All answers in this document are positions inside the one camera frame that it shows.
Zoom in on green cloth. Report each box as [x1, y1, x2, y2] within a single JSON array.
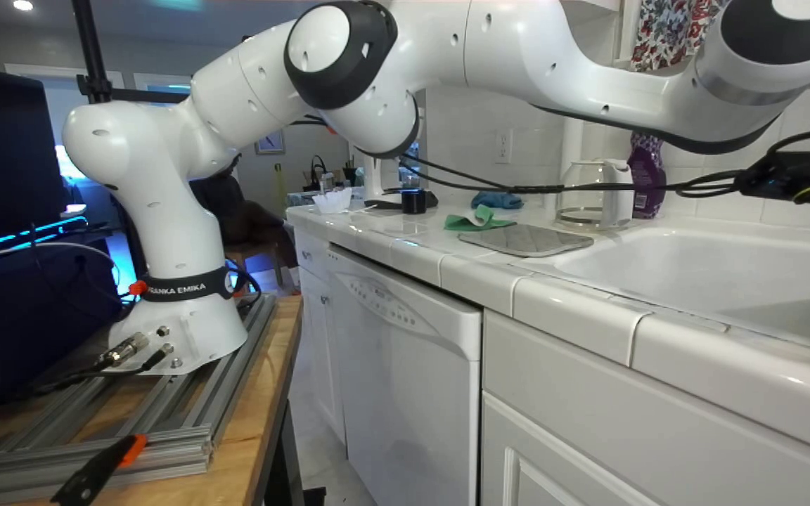
[[443, 204, 520, 236]]

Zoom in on grey quilted pot holder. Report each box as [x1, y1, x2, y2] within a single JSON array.
[[457, 222, 600, 263]]

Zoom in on blue cloth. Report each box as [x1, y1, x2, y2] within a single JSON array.
[[467, 188, 527, 214]]

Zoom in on white sink basin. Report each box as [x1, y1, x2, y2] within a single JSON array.
[[551, 222, 810, 360]]

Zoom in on purple soap bottle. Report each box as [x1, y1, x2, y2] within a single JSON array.
[[624, 129, 672, 222]]

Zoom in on floral window curtain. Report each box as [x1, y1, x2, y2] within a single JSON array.
[[627, 0, 737, 80]]

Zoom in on white paper towel roll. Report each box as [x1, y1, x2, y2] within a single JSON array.
[[558, 115, 587, 183]]

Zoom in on white sink base cabinet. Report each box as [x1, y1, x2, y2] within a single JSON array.
[[475, 308, 810, 506]]

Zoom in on plastic water bottle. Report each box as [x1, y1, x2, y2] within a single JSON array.
[[396, 138, 430, 218]]

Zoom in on white dishwasher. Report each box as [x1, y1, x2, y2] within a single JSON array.
[[327, 242, 488, 506]]

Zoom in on clear plastic container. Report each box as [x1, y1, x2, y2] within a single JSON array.
[[310, 187, 358, 221]]

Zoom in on white narrow base cabinet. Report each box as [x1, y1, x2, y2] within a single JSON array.
[[291, 222, 350, 445]]

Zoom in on seated person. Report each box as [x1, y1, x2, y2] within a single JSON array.
[[192, 173, 302, 287]]

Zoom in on black table leg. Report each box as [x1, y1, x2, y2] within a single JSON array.
[[263, 412, 312, 506]]

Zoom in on wooden table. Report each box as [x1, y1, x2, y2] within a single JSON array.
[[0, 294, 306, 506]]

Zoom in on black bag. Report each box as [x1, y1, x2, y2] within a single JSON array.
[[0, 239, 130, 409]]

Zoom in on black computer monitor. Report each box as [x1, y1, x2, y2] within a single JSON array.
[[0, 60, 74, 254]]

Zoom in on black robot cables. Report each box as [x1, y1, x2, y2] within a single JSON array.
[[392, 124, 810, 204]]

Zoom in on framed wall picture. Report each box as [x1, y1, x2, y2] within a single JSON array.
[[254, 129, 291, 159]]

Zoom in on black camera stand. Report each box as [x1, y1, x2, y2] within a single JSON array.
[[69, 0, 204, 108]]

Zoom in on aluminium rail base frame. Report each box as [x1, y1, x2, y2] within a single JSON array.
[[0, 299, 279, 493]]

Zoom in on orange handled tool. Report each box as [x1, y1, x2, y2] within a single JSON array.
[[49, 431, 153, 506]]

